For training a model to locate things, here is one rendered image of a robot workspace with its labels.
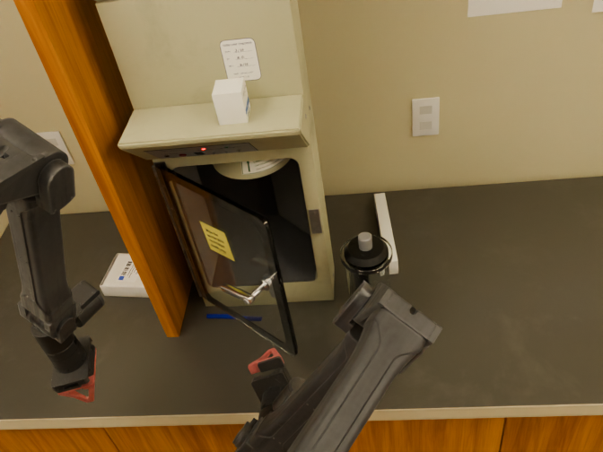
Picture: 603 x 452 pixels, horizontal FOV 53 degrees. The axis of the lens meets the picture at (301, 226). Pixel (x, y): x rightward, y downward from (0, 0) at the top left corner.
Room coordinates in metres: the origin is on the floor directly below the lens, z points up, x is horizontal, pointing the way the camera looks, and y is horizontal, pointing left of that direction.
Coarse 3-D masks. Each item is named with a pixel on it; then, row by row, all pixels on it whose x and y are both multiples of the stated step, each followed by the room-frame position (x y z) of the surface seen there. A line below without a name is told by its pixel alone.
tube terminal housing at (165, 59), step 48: (144, 0) 1.01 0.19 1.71; (192, 0) 0.99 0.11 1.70; (240, 0) 0.98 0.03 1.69; (288, 0) 0.97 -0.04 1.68; (144, 48) 1.01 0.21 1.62; (192, 48) 1.00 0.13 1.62; (288, 48) 0.97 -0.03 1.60; (144, 96) 1.01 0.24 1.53; (192, 96) 1.00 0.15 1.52; (288, 288) 0.98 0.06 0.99
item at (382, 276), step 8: (384, 240) 0.91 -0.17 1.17; (344, 248) 0.91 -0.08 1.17; (344, 256) 0.88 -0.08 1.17; (384, 264) 0.84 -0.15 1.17; (352, 272) 0.85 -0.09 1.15; (384, 272) 0.85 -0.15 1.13; (352, 280) 0.86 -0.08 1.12; (360, 280) 0.85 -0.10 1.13; (368, 280) 0.84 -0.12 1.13; (376, 280) 0.84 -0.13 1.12; (384, 280) 0.85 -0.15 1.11; (352, 288) 0.86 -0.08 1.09
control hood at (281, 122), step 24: (288, 96) 0.96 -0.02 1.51; (144, 120) 0.97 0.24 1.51; (168, 120) 0.96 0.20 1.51; (192, 120) 0.94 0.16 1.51; (216, 120) 0.93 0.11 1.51; (264, 120) 0.90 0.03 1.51; (288, 120) 0.89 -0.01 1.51; (120, 144) 0.91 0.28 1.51; (144, 144) 0.90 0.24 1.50; (168, 144) 0.89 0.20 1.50; (192, 144) 0.89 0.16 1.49; (216, 144) 0.90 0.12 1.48; (264, 144) 0.91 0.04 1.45; (288, 144) 0.92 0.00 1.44
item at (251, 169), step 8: (264, 160) 1.02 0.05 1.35; (272, 160) 1.02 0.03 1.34; (280, 160) 1.03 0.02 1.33; (288, 160) 1.04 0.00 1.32; (216, 168) 1.05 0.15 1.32; (224, 168) 1.03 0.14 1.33; (232, 168) 1.02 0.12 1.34; (240, 168) 1.01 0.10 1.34; (248, 168) 1.01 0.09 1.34; (256, 168) 1.01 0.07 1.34; (264, 168) 1.01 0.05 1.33; (272, 168) 1.01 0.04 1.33; (280, 168) 1.02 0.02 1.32; (232, 176) 1.01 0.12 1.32; (240, 176) 1.01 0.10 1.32; (248, 176) 1.00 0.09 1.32; (256, 176) 1.00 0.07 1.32; (264, 176) 1.00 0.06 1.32
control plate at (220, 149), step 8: (224, 144) 0.90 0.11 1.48; (232, 144) 0.90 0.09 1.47; (240, 144) 0.90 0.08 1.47; (248, 144) 0.90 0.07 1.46; (152, 152) 0.93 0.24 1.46; (160, 152) 0.94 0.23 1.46; (168, 152) 0.94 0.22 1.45; (176, 152) 0.94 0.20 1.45; (184, 152) 0.94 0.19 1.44; (192, 152) 0.95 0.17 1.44; (208, 152) 0.95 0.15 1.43; (216, 152) 0.95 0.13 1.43; (224, 152) 0.96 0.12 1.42
